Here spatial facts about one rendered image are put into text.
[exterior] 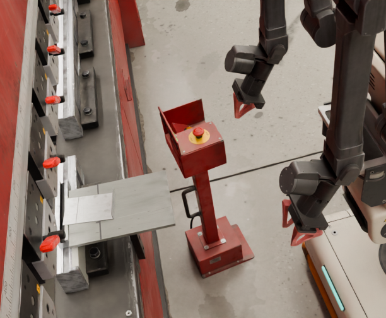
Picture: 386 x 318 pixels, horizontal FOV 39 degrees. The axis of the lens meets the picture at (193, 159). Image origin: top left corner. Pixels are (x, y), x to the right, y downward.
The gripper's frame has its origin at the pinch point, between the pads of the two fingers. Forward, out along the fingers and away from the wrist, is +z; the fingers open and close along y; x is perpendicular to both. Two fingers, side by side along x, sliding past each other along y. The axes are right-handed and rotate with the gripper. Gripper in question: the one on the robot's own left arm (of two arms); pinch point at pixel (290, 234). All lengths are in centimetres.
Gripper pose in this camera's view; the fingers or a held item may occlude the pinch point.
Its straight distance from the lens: 128.0
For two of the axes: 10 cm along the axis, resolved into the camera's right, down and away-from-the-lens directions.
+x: 9.2, 0.8, 3.9
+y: 2.3, 6.9, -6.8
